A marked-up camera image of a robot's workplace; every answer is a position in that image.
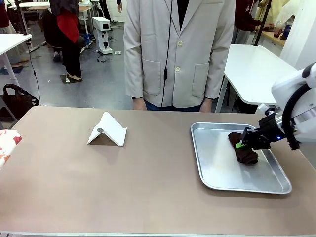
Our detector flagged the person in beige coat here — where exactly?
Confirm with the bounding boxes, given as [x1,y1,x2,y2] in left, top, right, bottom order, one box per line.
[123,0,237,113]

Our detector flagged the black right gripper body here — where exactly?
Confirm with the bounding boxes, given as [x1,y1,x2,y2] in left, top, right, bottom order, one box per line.
[258,113,284,143]

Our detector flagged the black stand pole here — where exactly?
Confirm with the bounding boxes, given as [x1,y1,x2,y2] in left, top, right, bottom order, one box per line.
[253,0,273,47]

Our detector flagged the black fabric bag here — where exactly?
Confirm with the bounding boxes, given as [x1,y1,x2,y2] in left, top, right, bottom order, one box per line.
[1,83,40,118]

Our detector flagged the person's left forearm beige sleeve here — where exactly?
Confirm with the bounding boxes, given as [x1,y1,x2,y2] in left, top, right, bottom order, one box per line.
[204,46,235,100]

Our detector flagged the white folded phone stand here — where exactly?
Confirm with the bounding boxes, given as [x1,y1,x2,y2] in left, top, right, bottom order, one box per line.
[86,111,128,147]

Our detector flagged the white side table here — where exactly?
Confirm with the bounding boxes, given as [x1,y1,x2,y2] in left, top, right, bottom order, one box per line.
[214,44,301,114]

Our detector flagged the wood top table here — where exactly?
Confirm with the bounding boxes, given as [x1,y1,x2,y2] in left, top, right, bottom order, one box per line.
[18,1,95,28]

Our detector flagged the person's right forearm beige sleeve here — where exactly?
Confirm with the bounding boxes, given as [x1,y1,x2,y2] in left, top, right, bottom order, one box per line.
[123,46,144,99]

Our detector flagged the blue bottle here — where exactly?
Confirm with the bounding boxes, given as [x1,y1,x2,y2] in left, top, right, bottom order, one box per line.
[283,21,294,40]

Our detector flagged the white desk with legs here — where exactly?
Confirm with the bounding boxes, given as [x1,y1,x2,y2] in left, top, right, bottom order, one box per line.
[0,33,33,81]

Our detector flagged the black floor cables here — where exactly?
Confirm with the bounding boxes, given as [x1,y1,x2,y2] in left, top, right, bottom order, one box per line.
[95,54,113,64]

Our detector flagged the red white patterned cloth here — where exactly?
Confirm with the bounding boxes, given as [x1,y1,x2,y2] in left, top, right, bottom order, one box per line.
[0,129,22,169]

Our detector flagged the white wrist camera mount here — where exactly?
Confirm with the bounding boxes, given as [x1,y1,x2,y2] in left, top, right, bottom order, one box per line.
[257,103,277,116]

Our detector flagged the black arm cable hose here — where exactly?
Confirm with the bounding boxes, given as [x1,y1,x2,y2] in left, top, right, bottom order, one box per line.
[281,85,311,151]

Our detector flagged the person's right hand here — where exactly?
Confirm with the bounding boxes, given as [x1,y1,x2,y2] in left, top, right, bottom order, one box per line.
[132,97,148,111]

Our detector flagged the wooden counter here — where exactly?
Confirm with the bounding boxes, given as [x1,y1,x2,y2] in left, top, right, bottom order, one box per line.
[261,24,287,47]

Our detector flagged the thin black hanging cable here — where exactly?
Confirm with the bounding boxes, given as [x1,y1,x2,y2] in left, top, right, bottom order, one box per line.
[25,41,41,107]

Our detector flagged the person's left hand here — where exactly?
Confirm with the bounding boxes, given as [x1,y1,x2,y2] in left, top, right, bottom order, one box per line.
[199,97,213,113]

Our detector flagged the person in maroon top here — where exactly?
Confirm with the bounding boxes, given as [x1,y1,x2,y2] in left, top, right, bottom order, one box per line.
[233,0,263,45]

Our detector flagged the person in red and black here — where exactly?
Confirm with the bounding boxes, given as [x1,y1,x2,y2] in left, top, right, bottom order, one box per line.
[41,0,86,81]

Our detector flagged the white floor machine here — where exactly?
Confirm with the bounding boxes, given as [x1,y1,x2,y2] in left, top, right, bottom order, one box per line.
[92,16,114,55]

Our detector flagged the dark brown cloth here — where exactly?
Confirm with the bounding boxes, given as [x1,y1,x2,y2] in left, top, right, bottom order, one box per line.
[227,132,259,165]

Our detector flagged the silver metal tray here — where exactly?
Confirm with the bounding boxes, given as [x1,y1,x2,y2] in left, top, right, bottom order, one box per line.
[190,122,293,195]

